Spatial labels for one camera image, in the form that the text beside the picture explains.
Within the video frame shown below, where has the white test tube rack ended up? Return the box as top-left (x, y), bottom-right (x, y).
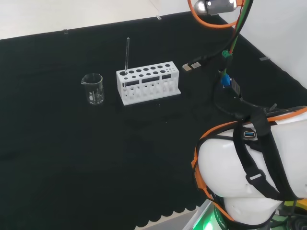
top-left (116, 61), bottom-right (181, 106)

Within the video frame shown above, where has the black cable with USB plug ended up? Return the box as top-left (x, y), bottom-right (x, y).
top-left (181, 54), bottom-right (223, 72)

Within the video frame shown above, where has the clear glass rod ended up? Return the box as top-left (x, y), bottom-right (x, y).
top-left (123, 37), bottom-right (130, 91)

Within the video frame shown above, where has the black bench cloth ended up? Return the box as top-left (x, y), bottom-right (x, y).
top-left (0, 14), bottom-right (307, 230)

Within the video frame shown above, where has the green cable with blue connector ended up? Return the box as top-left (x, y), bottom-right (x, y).
top-left (219, 0), bottom-right (254, 89)

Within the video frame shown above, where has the thick black cable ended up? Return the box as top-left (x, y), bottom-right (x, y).
top-left (213, 70), bottom-right (278, 120)

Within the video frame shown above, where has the orange cable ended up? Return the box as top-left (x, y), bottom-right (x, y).
top-left (187, 0), bottom-right (307, 221)

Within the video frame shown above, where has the yellow stop button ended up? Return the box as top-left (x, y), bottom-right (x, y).
top-left (282, 198), bottom-right (307, 216)

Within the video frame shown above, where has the pale base plate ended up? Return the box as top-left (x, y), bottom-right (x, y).
top-left (183, 199), bottom-right (218, 230)

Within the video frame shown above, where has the clear glass beaker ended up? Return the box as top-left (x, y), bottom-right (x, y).
top-left (81, 72), bottom-right (105, 105)

